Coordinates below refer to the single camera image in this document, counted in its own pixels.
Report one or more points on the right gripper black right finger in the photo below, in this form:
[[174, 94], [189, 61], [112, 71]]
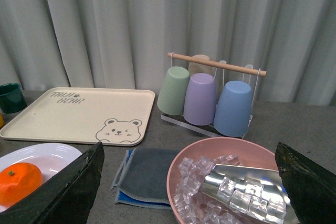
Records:
[[310, 187]]

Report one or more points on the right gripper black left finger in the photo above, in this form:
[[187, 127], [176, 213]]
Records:
[[65, 198]]

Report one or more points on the white ribbed deep plate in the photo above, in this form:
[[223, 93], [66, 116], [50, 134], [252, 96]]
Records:
[[50, 158]]

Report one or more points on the orange mandarin fruit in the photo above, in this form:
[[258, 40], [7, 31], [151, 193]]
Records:
[[18, 181]]

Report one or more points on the clear ice cube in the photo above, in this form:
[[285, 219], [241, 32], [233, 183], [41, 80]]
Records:
[[240, 201], [276, 211], [187, 166], [226, 189]]

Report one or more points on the metal ice scoop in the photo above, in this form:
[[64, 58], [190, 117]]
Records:
[[262, 184]]

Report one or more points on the grey blue folded cloth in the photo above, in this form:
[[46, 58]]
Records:
[[141, 178]]

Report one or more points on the beige bear serving tray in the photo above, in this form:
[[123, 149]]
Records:
[[115, 117]]

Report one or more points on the yellow enamel mug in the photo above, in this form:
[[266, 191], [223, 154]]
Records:
[[2, 122]]

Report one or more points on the blue plastic cup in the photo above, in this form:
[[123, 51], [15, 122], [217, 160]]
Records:
[[234, 109]]

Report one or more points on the dark green enamel mug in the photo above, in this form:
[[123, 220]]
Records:
[[12, 99]]

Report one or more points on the pink ribbed bowl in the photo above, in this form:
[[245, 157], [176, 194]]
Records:
[[250, 154]]

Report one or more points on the purple plastic cup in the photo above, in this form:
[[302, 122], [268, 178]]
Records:
[[200, 100]]

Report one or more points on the green plastic cup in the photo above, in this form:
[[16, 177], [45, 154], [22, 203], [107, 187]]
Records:
[[173, 91]]

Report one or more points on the grey curtain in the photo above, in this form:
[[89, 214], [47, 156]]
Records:
[[124, 43]]

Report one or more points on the beige plastic cup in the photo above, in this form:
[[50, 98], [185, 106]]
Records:
[[194, 68]]

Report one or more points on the acrylic cup rack wooden handle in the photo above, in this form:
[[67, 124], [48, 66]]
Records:
[[209, 130]]

